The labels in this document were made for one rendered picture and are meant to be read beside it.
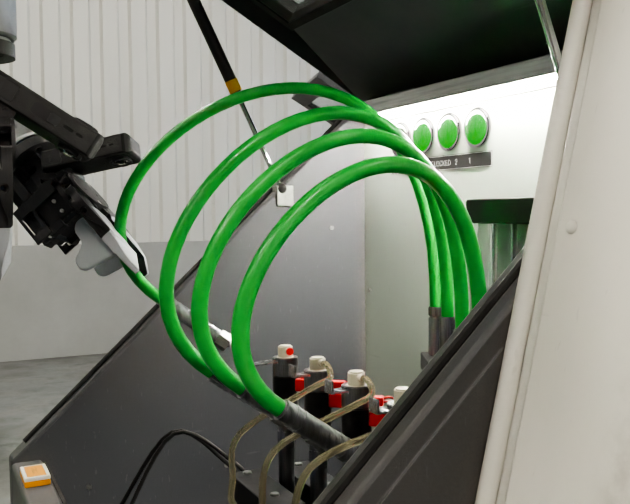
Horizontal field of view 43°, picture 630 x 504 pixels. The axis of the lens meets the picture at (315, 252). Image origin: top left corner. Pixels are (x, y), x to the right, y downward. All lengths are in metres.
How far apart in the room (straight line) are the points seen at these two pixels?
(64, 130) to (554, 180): 0.43
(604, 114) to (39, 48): 7.08
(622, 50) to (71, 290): 6.96
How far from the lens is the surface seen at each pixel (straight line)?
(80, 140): 0.76
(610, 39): 0.58
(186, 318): 0.95
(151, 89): 7.62
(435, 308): 0.96
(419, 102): 1.09
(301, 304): 1.23
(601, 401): 0.51
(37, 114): 0.76
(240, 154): 0.76
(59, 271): 7.35
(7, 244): 0.75
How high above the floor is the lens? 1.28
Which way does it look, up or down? 3 degrees down
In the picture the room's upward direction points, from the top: 1 degrees counter-clockwise
